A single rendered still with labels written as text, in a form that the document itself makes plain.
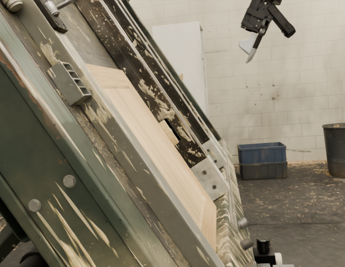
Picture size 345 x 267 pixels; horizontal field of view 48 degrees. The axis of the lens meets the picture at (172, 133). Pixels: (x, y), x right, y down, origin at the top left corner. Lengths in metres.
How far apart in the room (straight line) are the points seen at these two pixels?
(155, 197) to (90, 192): 0.26
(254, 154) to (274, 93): 1.35
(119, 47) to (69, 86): 0.58
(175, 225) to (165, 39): 4.23
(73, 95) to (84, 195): 0.25
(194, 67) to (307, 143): 2.41
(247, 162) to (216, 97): 1.42
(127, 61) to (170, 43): 3.63
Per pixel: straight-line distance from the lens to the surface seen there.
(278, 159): 5.23
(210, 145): 1.63
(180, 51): 4.80
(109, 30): 1.24
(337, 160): 5.30
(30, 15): 0.74
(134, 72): 1.21
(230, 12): 6.24
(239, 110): 6.15
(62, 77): 0.67
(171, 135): 1.12
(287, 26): 1.26
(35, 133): 0.46
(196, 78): 4.76
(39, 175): 0.47
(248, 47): 1.25
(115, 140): 0.69
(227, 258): 0.81
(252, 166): 5.19
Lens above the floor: 1.24
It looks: 6 degrees down
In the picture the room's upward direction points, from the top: 5 degrees counter-clockwise
